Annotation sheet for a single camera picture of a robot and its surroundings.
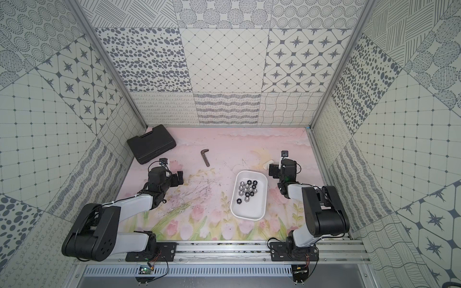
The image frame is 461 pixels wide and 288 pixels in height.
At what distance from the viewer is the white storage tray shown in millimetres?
871

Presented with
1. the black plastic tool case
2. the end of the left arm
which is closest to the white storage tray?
the end of the left arm

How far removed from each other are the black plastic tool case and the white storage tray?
468 millimetres

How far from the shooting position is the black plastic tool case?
1021 millimetres
